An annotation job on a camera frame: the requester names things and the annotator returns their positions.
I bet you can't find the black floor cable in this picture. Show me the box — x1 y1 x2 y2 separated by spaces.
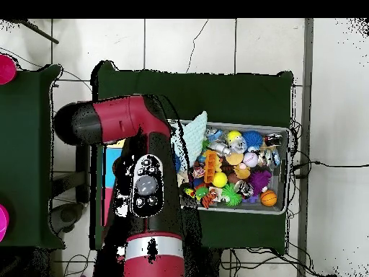
290 160 369 170

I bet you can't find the tiger striped toy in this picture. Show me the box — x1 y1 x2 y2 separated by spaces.
200 188 220 209

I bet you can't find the white baseball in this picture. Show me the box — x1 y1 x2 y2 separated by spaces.
242 151 259 168

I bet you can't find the small orange basketball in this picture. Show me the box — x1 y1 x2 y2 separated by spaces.
259 189 278 208

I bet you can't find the dark green side table cloth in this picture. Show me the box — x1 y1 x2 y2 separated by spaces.
0 64 66 250

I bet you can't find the dark pink round object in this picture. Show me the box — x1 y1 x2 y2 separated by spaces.
0 54 17 85

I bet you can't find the yellow tennis ball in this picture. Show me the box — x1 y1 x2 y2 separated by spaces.
212 172 228 188

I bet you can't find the silver mesh bin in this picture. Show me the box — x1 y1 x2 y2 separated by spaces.
169 119 291 216

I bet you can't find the grey rounded floor object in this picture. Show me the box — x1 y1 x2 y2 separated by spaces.
49 201 85 235

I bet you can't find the green spiky ball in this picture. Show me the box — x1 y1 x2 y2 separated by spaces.
221 183 244 208

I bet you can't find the pink ball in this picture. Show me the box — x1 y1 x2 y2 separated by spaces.
0 203 10 242

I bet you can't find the blue spiky ball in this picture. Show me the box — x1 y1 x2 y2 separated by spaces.
241 130 264 152

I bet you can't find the mint knitted cloth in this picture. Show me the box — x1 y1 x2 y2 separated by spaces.
171 110 208 174

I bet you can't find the purple spiky ball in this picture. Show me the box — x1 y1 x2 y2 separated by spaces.
248 169 273 195

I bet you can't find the wooden box with three holes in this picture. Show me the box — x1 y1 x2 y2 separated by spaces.
101 139 126 228

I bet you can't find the black rod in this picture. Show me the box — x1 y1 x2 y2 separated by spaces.
17 19 61 45

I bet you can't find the dark green tablecloth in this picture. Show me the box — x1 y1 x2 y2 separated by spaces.
89 60 295 255

